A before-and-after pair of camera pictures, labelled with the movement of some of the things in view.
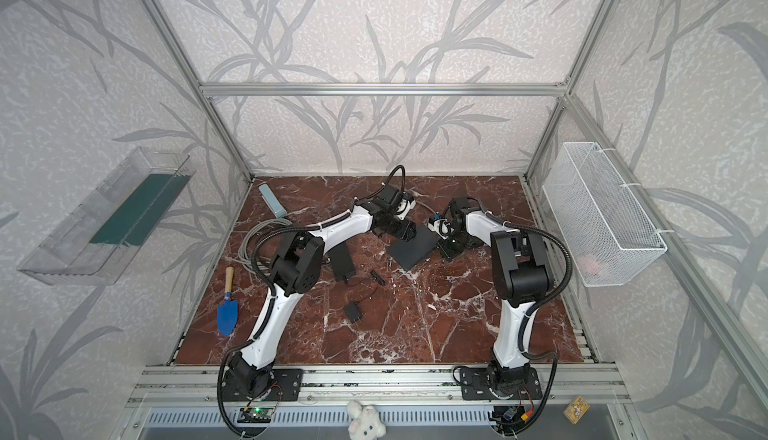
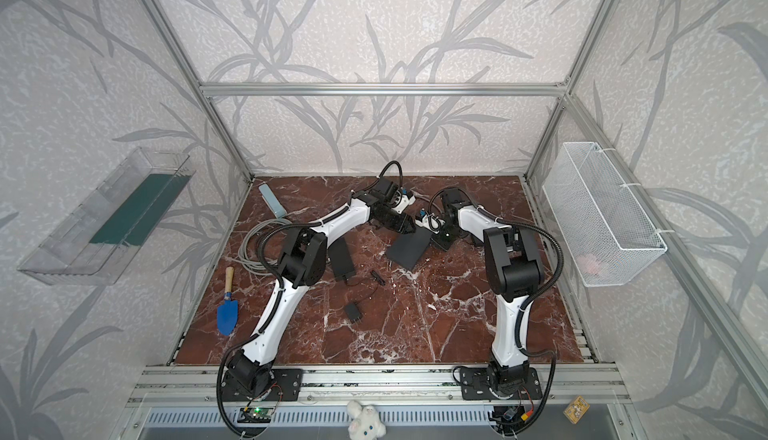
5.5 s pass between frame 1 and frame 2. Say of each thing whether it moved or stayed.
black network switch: stayed
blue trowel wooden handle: stayed
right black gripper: moved
